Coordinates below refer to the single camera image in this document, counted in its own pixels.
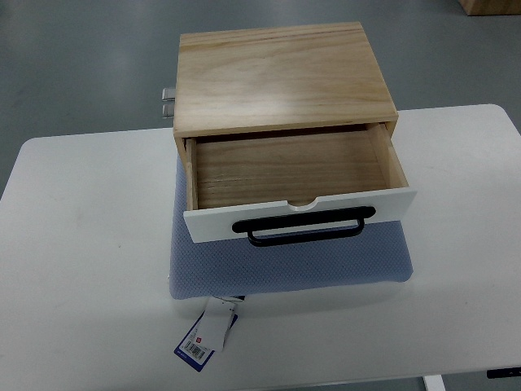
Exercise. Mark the upper grey metal clamp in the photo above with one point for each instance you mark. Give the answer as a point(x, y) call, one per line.
point(168, 94)

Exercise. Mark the light wood drawer cabinet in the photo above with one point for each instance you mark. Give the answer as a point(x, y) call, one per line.
point(297, 77)

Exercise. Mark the black table control panel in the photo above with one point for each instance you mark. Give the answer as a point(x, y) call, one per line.
point(502, 373)

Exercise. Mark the lower grey metal clamp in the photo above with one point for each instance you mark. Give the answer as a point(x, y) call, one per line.
point(168, 111)

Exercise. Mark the grey metal clamp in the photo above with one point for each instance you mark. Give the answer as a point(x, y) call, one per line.
point(168, 111)
point(168, 94)

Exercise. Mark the white drawer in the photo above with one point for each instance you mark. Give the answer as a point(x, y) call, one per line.
point(235, 177)

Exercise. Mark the blue mesh cushion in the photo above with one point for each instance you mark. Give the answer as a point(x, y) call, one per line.
point(237, 268)

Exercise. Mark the black metal drawer handle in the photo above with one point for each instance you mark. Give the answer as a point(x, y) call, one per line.
point(305, 227)

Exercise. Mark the cardboard box corner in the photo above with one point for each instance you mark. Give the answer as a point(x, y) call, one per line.
point(490, 7)

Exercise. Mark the white blue product tag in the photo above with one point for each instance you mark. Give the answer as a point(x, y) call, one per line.
point(209, 332)

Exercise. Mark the white table leg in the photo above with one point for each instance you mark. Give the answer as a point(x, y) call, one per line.
point(434, 383)

